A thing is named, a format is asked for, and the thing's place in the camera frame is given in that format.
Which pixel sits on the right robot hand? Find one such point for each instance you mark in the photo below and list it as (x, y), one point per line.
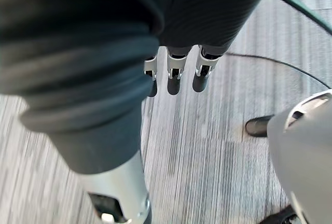
(85, 53)

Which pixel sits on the dark robot foot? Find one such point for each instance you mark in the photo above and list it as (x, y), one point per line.
(278, 216)
(259, 126)

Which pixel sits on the silver robot leg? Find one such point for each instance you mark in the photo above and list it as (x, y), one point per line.
(303, 156)

